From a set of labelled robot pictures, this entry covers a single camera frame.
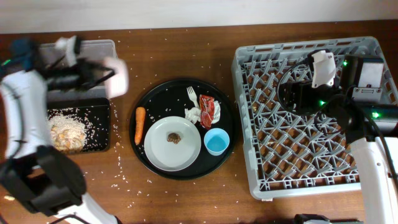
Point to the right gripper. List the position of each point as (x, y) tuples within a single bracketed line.
[(305, 88)]

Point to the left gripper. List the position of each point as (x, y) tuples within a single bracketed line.
[(76, 74)]

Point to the white bowl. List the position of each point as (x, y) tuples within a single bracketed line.
[(118, 84)]

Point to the rice and nuts pile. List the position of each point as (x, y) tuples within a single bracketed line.
[(68, 129)]

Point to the orange carrot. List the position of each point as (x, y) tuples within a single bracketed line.
[(140, 120)]

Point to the red snack wrapper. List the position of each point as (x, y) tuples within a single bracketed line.
[(210, 111)]

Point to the light blue cup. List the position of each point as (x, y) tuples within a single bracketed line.
[(216, 141)]

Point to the white plastic fork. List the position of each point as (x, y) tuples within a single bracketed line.
[(193, 96)]

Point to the brown food lump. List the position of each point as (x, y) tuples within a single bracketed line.
[(174, 138)]

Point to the white napkin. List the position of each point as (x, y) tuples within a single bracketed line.
[(193, 115)]

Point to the grey round plate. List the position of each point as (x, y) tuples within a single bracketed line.
[(168, 156)]

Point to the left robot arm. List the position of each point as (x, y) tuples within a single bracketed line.
[(35, 173)]

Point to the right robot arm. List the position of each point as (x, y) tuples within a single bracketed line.
[(370, 127)]

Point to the grey dishwasher rack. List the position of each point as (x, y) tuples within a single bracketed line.
[(287, 154)]

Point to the clear plastic bin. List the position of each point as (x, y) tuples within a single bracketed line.
[(95, 50)]

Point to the black rectangular tray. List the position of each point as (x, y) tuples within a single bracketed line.
[(98, 114)]

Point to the round black serving tray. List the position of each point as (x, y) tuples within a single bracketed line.
[(170, 99)]

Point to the peanut on table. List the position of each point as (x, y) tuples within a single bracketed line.
[(8, 197)]

